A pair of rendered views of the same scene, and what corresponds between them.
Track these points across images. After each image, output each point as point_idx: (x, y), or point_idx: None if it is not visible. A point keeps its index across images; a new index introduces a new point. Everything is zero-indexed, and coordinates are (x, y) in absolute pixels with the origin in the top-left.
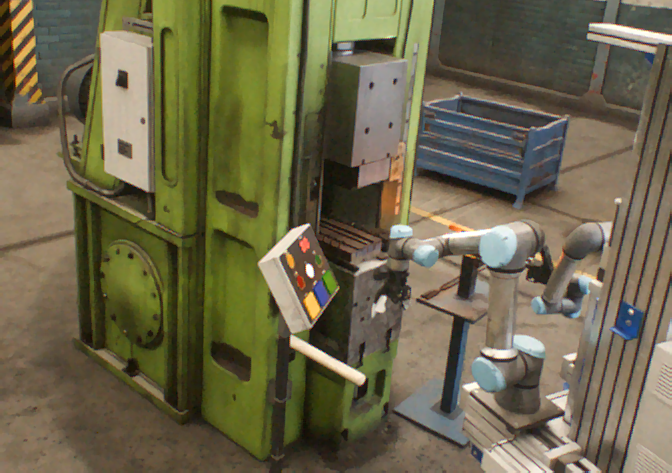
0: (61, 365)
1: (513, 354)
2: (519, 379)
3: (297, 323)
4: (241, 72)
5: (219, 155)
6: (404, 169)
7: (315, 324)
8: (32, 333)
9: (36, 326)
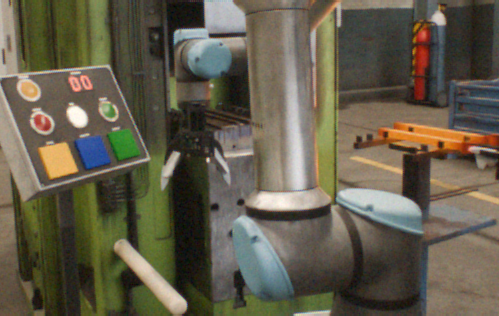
0: None
1: (306, 204)
2: (339, 275)
3: (26, 184)
4: None
5: (66, 22)
6: (318, 45)
7: (189, 244)
8: None
9: (0, 259)
